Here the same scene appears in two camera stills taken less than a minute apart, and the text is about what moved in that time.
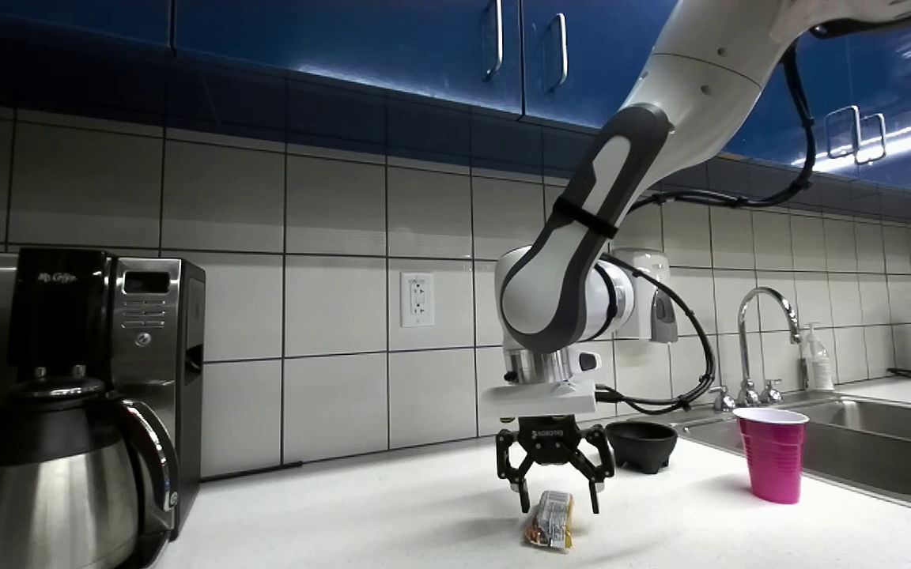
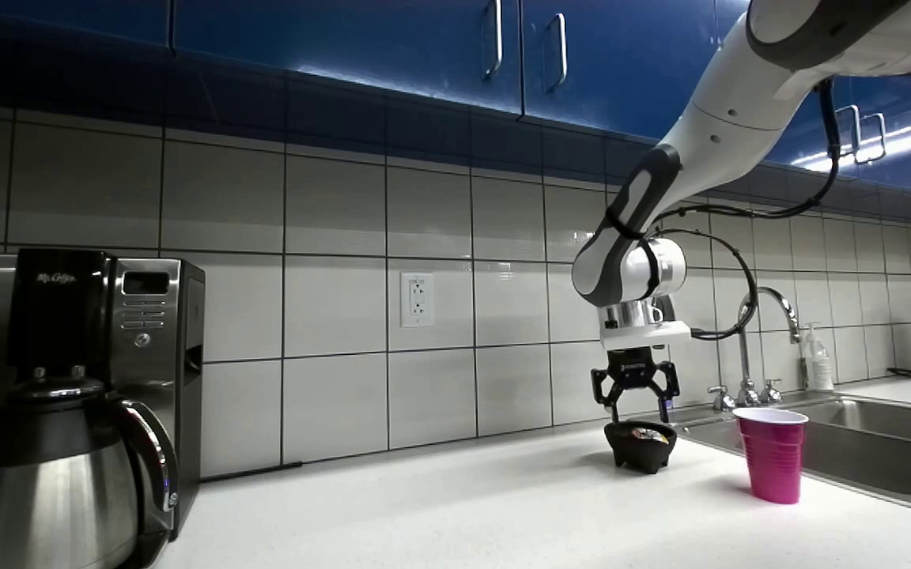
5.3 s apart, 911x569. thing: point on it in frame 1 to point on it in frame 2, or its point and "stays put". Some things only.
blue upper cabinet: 877,106 stays put
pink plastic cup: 772,442 stays put
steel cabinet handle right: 564,23 stays put
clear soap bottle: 823,371 stays put
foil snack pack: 548,527 to 651,433
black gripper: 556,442 to 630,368
